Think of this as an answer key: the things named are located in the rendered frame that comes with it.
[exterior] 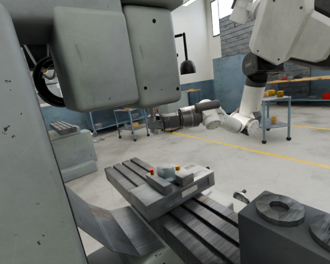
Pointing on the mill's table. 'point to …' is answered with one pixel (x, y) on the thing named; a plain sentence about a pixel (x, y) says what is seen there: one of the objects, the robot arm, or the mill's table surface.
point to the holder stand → (287, 232)
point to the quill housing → (153, 55)
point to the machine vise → (169, 191)
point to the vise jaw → (183, 176)
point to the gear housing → (155, 3)
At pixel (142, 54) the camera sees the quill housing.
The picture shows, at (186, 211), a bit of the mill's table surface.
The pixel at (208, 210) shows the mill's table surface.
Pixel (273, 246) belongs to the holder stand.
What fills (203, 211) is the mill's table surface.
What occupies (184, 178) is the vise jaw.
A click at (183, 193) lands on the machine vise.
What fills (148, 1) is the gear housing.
